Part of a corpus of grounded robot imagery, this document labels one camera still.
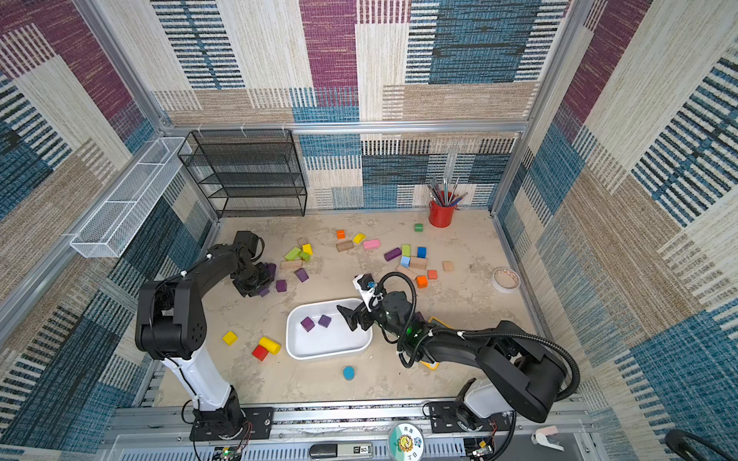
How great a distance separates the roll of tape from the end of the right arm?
1.52ft

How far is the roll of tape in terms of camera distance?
0.98 m

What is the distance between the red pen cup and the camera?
114 cm
